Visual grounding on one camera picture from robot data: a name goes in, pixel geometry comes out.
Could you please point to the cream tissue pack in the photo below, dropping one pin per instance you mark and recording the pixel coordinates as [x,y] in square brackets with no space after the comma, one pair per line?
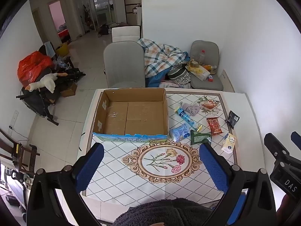
[229,143]

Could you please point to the clear plastic bottle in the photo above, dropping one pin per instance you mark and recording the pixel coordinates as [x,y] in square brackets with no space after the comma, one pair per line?
[202,56]

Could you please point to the striped bag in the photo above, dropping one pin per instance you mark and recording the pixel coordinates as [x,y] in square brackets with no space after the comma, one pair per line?
[179,74]

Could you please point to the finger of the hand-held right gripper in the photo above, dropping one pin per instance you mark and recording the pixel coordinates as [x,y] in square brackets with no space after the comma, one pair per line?
[274,144]
[296,138]

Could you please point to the orange plastic bag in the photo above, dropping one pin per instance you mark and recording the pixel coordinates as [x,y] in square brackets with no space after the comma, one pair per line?
[33,66]

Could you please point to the brown floor carton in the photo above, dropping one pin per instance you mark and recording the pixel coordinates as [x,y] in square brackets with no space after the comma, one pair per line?
[69,90]

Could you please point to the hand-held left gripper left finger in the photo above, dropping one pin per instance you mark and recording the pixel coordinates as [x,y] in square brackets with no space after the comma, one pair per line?
[90,167]

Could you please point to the green snack packet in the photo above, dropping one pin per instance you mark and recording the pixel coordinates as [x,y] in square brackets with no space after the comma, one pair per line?
[199,137]

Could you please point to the small red box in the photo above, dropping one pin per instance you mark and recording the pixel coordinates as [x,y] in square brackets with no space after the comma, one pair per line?
[210,78]

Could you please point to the black floor bag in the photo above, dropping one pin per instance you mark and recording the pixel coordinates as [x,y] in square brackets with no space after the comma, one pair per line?
[103,30]

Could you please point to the grey ribbed chair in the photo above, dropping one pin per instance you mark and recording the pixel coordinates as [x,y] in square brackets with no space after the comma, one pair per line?
[124,63]

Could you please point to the blue tissue pack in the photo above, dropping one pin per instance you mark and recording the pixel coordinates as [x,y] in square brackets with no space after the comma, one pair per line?
[180,133]

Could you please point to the cardboard box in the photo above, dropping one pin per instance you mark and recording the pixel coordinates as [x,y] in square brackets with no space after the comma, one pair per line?
[131,115]

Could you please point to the pink cloth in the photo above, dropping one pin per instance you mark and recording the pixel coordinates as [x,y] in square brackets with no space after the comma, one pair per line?
[170,84]

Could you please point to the white chair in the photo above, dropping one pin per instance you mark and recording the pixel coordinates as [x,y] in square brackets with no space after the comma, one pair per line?
[124,34]

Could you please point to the dark fleece garment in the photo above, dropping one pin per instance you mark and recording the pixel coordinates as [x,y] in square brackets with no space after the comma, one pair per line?
[162,213]

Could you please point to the orange snack bag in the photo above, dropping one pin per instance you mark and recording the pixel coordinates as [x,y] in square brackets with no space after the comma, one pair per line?
[208,67]

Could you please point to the black packet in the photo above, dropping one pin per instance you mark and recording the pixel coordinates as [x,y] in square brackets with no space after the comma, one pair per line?
[233,119]

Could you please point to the grey padded chair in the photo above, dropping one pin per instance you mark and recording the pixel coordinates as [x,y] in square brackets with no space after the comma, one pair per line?
[208,75]

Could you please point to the white leaning board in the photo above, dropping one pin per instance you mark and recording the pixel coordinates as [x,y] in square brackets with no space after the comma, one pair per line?
[227,80]

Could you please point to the blue cloth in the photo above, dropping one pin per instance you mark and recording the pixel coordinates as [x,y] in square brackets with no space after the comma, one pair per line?
[155,78]

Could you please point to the blue stick packet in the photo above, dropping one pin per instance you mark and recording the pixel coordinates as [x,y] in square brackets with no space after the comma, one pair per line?
[187,117]

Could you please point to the dark wooden chair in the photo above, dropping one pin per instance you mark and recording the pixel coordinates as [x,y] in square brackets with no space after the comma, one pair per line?
[11,149]

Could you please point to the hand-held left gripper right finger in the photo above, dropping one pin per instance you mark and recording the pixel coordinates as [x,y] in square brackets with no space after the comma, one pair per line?
[212,167]

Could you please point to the yellow packet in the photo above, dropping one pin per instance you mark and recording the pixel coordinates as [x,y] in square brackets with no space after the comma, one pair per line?
[198,71]

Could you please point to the orange white snack packet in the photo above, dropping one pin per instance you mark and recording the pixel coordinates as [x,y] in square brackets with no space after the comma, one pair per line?
[209,104]

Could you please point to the white goose plush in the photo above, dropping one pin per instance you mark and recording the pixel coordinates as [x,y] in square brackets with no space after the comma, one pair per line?
[44,82]

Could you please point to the yellow bag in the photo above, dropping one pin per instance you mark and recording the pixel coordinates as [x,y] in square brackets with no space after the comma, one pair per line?
[62,50]

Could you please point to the red snack packet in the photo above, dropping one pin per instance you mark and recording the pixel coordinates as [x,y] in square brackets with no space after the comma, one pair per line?
[214,126]

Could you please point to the black stroller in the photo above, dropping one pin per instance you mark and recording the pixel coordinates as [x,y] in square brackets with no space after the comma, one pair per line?
[42,96]

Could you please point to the plaid blanket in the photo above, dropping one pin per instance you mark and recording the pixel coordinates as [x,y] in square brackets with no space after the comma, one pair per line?
[162,56]

